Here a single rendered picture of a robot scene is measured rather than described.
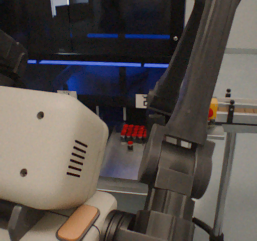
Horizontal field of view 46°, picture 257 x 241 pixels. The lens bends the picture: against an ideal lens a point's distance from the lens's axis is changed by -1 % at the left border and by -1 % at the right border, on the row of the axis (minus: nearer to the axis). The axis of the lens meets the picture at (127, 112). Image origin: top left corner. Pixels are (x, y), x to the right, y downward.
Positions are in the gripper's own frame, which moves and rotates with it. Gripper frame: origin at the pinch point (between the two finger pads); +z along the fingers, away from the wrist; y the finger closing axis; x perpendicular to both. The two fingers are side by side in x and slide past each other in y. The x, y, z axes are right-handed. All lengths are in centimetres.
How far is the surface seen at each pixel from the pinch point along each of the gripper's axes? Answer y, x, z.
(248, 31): 496, -123, -47
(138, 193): -1.7, 5.0, 6.1
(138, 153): 19.9, 8.1, 1.1
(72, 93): 34, 38, -19
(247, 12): 490, -119, -78
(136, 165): 12.0, 7.7, 2.8
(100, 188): -0.9, 17.7, 5.4
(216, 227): 65, -29, 61
